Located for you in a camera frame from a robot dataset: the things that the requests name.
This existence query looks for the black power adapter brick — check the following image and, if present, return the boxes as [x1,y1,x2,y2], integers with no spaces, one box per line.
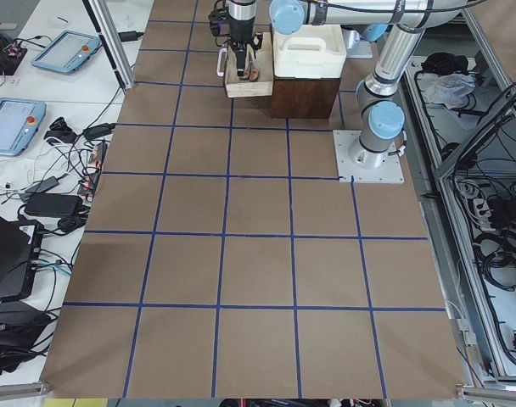
[24,193,83,218]

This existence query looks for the wooden drawer with white handle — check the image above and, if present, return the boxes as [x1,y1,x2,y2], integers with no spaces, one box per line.
[216,32,273,98]

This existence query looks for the grey orange handled scissors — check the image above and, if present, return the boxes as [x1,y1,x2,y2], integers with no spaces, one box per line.
[243,52,260,82]

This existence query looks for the blue teach pendant upper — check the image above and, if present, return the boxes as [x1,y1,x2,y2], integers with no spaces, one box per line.
[31,30,102,74]

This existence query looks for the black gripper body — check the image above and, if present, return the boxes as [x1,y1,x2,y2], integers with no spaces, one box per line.
[227,16,260,53]

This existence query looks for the white crumpled cloth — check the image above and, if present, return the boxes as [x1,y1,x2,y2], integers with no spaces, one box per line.
[423,74,476,109]

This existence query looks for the black laptop computer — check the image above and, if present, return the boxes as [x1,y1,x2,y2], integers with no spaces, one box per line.
[0,216,44,302]

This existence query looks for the blue teach pendant lower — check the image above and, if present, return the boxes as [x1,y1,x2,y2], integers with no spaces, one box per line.
[0,98,47,157]

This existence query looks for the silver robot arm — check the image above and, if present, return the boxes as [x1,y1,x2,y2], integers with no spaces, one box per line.
[268,1,471,170]

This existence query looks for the aluminium frame post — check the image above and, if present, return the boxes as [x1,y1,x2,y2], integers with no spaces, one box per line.
[82,0,135,92]

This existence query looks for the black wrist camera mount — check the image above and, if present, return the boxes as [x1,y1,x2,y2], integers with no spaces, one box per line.
[208,0,229,47]

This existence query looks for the white plastic tray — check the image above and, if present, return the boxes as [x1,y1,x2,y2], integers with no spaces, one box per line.
[273,25,346,79]

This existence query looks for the blue teach pendant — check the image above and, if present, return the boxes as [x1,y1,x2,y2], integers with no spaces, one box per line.
[31,30,102,74]
[0,98,47,157]

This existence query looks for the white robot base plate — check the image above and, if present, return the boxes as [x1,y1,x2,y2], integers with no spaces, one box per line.
[333,130,405,185]

